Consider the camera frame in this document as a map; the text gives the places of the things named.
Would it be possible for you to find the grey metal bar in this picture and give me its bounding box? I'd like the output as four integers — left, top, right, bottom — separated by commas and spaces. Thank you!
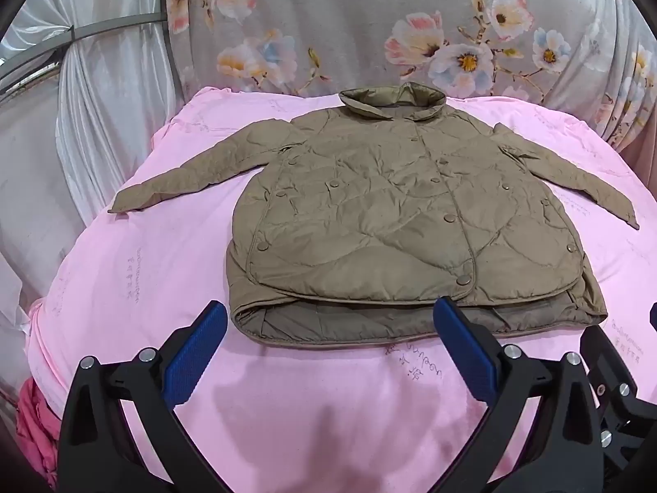
0, 10, 168, 94

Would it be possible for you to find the white satin curtain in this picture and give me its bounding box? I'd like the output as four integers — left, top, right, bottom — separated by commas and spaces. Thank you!
0, 0, 192, 408

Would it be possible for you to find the pink bed sheet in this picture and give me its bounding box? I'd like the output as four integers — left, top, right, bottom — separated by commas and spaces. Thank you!
25, 85, 657, 493

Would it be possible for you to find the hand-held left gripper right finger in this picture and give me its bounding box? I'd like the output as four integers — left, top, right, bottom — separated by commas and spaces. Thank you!
432, 296, 611, 493

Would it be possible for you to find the olive quilted jacket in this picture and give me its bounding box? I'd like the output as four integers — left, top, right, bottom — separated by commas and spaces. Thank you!
108, 82, 640, 346

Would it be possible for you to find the dark pink cloth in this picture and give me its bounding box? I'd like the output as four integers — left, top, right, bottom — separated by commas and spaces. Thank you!
15, 376, 65, 492

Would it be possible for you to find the grey floral cloth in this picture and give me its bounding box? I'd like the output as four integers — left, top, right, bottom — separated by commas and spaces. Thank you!
164, 0, 657, 154

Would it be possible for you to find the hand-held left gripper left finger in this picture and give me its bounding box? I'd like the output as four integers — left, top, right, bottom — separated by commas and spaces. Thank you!
55, 299, 233, 493

